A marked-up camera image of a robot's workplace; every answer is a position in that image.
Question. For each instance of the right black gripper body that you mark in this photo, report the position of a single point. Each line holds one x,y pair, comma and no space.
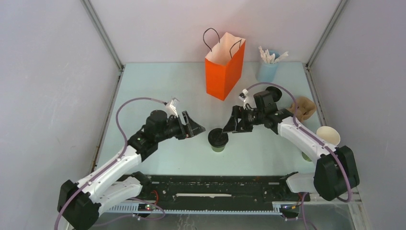
251,118

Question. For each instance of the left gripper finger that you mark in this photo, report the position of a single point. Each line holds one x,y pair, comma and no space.
194,132
190,123

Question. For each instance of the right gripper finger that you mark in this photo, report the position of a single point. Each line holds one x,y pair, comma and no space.
234,128
235,114

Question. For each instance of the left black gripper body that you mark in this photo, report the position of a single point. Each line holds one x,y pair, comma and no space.
181,131

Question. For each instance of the black coffee cup lid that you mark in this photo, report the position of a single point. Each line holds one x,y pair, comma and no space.
217,138

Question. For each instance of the green paper coffee cup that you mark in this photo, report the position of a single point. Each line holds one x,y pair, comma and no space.
218,148

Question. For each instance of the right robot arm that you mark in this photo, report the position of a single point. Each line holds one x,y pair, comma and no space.
336,171

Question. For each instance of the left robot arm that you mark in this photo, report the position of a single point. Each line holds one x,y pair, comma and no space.
83,202

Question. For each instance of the light blue holder cup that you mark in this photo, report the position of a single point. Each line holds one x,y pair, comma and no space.
266,72

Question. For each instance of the orange paper bag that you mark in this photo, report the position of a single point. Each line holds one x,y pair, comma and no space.
223,64

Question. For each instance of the brown cardboard cup carrier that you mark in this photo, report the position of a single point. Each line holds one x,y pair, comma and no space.
305,108

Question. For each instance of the white wrapped stirrer sticks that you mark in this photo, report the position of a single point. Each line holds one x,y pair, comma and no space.
271,58

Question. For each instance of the stack of paper cups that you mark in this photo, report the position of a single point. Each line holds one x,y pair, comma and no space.
325,133

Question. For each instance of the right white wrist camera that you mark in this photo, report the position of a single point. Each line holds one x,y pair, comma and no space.
248,100

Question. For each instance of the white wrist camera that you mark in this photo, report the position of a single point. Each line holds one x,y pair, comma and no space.
171,107
248,100

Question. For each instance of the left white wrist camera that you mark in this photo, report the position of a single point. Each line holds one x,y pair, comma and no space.
171,107

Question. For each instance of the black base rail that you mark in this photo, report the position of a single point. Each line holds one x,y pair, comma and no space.
208,194

